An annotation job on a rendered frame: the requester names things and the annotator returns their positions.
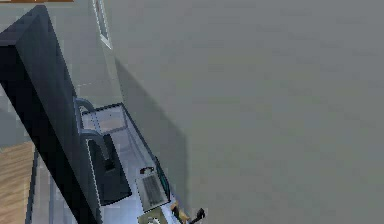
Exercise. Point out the open grey laptop computer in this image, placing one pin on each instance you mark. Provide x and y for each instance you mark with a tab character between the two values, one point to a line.
151	190

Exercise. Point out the orange cat figure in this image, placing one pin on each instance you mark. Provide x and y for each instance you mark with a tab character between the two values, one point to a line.
176	210

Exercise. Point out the pale blue desk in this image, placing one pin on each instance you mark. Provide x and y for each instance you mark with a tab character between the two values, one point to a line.
133	146

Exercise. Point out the small dark red object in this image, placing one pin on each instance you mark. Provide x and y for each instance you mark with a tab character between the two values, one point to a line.
146	169

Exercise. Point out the small black desk object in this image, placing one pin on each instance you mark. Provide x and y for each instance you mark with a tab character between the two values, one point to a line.
199	214

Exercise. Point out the black grey desk chair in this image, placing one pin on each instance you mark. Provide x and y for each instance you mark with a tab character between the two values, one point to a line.
111	180

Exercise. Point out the olive square with white disc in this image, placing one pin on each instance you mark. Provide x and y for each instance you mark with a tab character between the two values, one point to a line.
151	218

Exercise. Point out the white framed window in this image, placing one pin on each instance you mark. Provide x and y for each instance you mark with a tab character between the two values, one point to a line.
102	25

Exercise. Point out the tall black cupboard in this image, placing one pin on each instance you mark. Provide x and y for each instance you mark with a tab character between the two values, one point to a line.
40	86

